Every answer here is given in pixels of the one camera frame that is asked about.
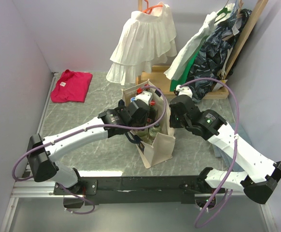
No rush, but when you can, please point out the folded pink shirt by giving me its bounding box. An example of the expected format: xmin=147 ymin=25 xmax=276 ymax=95
xmin=50 ymin=70 xmax=93 ymax=103

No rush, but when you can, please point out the beige canvas tote bag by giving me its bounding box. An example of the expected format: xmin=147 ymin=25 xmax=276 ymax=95
xmin=121 ymin=79 xmax=177 ymax=169

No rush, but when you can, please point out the orange clothes hanger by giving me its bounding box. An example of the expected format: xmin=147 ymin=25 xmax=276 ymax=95
xmin=141 ymin=0 xmax=163 ymax=14

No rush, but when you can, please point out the dark blue patterned garment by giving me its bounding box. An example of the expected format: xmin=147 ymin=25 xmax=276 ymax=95
xmin=174 ymin=8 xmax=252 ymax=102

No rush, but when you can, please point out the white shirt on hanger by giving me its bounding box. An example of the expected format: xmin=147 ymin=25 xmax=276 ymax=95
xmin=164 ymin=11 xmax=218 ymax=81

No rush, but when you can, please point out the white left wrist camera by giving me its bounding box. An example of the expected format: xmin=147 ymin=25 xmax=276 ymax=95
xmin=135 ymin=88 xmax=153 ymax=105

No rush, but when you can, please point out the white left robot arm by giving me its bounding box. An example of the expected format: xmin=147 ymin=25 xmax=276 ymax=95
xmin=28 ymin=100 xmax=149 ymax=194

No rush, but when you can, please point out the green garment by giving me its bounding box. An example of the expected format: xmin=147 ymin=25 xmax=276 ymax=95
xmin=169 ymin=49 xmax=200 ymax=92

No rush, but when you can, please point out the green clothes hanger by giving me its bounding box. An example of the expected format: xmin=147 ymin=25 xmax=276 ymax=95
xmin=215 ymin=7 xmax=231 ymax=23

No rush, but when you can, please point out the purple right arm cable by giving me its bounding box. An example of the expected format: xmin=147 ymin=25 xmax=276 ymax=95
xmin=178 ymin=77 xmax=240 ymax=228

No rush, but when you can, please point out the white ruffled dress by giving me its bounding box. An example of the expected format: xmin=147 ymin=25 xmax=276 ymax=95
xmin=106 ymin=2 xmax=177 ymax=85

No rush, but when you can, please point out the small cola bottle red cap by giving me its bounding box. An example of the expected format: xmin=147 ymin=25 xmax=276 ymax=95
xmin=147 ymin=100 xmax=157 ymax=124

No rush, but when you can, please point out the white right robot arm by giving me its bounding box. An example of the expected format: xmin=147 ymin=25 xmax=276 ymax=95
xmin=169 ymin=95 xmax=281 ymax=204

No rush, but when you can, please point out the clear glass bottle green cap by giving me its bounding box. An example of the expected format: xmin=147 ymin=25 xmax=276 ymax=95
xmin=136 ymin=129 xmax=148 ymax=143
xmin=148 ymin=123 xmax=161 ymax=143

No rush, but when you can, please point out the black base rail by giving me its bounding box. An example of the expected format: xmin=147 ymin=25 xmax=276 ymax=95
xmin=67 ymin=175 xmax=215 ymax=205

